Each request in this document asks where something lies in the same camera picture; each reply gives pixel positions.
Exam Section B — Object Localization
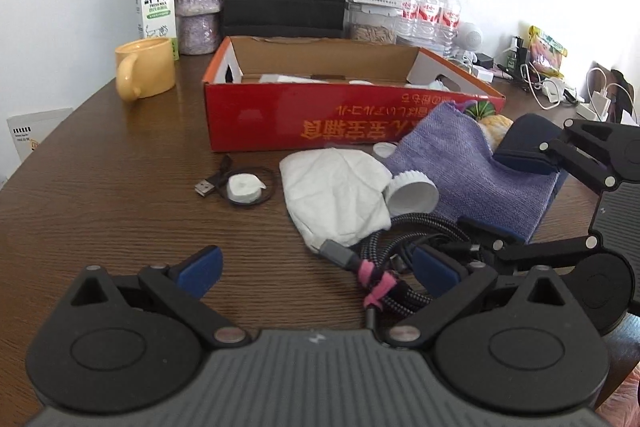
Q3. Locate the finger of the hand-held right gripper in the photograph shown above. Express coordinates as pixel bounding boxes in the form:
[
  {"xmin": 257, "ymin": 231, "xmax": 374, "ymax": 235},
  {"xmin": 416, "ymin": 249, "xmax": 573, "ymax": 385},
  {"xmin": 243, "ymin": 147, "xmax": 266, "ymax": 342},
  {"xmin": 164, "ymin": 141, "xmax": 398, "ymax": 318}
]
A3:
[
  {"xmin": 457, "ymin": 216, "xmax": 608, "ymax": 270},
  {"xmin": 495, "ymin": 117, "xmax": 640, "ymax": 195}
]

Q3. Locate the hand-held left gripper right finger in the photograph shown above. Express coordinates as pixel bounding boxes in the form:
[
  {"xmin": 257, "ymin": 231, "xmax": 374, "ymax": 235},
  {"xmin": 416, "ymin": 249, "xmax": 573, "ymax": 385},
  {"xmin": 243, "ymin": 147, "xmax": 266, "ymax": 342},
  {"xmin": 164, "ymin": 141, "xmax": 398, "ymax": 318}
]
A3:
[{"xmin": 385, "ymin": 245, "xmax": 571, "ymax": 349}]

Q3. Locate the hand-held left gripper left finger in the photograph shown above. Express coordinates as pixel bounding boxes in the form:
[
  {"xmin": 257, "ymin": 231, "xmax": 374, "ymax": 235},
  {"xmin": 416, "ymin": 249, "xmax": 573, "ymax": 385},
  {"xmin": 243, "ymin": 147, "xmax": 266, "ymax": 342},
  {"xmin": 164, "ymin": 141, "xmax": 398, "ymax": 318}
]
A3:
[{"xmin": 70, "ymin": 245, "xmax": 251, "ymax": 348}]

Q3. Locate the yellow white plush toy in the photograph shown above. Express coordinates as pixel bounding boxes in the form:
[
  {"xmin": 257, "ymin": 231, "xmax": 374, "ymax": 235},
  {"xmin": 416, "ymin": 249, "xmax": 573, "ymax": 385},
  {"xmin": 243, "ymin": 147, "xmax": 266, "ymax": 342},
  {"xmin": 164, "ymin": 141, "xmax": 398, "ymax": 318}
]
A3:
[{"xmin": 472, "ymin": 114, "xmax": 516, "ymax": 152}]

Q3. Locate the black braided cable pink tie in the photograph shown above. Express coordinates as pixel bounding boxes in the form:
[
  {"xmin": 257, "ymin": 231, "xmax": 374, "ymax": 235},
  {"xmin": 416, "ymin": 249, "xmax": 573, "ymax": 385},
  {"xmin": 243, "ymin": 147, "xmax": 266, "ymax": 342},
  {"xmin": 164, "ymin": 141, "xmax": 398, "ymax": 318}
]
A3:
[{"xmin": 320, "ymin": 213, "xmax": 481, "ymax": 333}]

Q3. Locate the purple knit cloth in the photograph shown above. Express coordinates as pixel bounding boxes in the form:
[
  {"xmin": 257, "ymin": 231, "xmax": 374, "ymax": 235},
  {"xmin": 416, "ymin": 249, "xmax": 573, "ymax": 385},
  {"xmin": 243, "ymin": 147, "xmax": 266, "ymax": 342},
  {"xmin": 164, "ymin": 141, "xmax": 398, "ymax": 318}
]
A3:
[{"xmin": 380, "ymin": 102, "xmax": 563, "ymax": 243}]

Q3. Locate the white ribbed cap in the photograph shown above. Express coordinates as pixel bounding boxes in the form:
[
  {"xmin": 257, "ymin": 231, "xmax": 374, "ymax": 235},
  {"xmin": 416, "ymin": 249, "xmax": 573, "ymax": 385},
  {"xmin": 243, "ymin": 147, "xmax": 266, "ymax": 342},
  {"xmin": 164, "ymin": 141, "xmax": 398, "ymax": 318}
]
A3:
[{"xmin": 382, "ymin": 169, "xmax": 440, "ymax": 217}]

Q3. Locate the black USB cable white puck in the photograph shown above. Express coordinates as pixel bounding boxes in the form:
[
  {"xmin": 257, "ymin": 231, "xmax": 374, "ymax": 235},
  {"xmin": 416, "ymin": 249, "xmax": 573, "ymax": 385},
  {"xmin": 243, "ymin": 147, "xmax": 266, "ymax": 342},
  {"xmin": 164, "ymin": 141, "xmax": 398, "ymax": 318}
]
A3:
[{"xmin": 194, "ymin": 154, "xmax": 277, "ymax": 208}]

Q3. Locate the white face mask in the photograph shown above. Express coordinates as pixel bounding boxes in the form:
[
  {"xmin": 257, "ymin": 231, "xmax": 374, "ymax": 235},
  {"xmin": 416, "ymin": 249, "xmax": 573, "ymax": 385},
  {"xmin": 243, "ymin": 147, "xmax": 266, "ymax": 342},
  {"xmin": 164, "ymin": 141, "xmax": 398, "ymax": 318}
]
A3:
[
  {"xmin": 279, "ymin": 148, "xmax": 393, "ymax": 255},
  {"xmin": 542, "ymin": 77, "xmax": 567, "ymax": 104}
]

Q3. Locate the red cardboard box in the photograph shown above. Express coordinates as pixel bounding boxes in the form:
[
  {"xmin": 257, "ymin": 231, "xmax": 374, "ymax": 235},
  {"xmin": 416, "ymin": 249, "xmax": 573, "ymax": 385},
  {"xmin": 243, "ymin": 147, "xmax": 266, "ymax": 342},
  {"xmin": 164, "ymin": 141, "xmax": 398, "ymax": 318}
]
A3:
[{"xmin": 202, "ymin": 36, "xmax": 506, "ymax": 152}]

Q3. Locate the folded white face mask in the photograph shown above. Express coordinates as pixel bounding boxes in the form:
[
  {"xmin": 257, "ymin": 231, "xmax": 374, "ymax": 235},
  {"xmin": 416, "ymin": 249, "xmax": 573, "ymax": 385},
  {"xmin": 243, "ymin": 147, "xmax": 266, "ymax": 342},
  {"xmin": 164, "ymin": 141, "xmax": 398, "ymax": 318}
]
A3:
[{"xmin": 542, "ymin": 77, "xmax": 567, "ymax": 104}]

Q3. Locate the white plug adapter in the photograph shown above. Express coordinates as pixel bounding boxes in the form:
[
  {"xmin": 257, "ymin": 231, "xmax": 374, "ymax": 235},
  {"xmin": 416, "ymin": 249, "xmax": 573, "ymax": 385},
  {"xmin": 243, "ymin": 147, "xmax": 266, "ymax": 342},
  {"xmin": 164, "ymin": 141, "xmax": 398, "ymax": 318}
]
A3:
[{"xmin": 575, "ymin": 67, "xmax": 631, "ymax": 122}]

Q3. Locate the dark small bottle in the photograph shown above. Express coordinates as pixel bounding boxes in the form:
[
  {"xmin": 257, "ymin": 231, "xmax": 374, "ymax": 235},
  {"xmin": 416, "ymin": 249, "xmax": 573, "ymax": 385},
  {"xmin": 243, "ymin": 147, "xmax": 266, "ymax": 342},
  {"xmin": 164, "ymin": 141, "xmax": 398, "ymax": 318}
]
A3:
[{"xmin": 505, "ymin": 36, "xmax": 528, "ymax": 75}]

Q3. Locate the yellow pink snack packet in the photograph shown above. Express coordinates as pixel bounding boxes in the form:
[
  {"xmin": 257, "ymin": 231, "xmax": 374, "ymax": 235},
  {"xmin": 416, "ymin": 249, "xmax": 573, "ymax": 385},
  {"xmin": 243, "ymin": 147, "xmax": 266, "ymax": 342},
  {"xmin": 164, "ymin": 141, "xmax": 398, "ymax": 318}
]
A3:
[{"xmin": 527, "ymin": 26, "xmax": 568, "ymax": 78}]

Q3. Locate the white small fan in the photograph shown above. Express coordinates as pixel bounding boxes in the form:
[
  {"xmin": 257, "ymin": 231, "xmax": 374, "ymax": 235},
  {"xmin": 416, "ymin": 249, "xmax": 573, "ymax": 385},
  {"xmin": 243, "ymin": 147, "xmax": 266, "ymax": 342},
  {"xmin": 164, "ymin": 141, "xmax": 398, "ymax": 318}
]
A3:
[{"xmin": 455, "ymin": 21, "xmax": 485, "ymax": 62}]

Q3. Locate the clear jar of seeds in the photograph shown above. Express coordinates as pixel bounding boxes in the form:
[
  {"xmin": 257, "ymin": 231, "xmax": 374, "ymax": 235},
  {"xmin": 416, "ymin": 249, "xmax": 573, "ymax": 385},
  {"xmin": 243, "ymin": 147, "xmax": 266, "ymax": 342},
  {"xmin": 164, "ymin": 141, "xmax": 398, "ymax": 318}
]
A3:
[{"xmin": 345, "ymin": 4, "xmax": 401, "ymax": 44}]

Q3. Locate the yellow mug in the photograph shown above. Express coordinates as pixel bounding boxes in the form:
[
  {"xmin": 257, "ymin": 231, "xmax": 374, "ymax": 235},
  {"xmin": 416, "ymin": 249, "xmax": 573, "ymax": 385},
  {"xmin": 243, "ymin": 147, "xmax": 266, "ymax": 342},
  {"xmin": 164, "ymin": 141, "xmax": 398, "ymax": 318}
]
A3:
[{"xmin": 115, "ymin": 38, "xmax": 177, "ymax": 100}]

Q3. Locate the white paper card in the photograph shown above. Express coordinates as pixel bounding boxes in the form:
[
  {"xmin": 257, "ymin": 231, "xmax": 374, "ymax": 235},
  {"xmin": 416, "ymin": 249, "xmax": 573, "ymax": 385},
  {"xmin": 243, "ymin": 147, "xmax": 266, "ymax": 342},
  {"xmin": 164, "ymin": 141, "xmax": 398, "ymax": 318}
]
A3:
[{"xmin": 6, "ymin": 107, "xmax": 73, "ymax": 168}]

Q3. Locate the white charging cable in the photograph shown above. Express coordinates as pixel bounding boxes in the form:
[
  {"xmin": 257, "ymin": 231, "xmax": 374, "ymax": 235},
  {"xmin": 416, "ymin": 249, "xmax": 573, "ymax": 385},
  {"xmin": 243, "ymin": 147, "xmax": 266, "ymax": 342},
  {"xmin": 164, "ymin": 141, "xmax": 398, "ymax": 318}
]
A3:
[{"xmin": 520, "ymin": 62, "xmax": 566, "ymax": 110}]

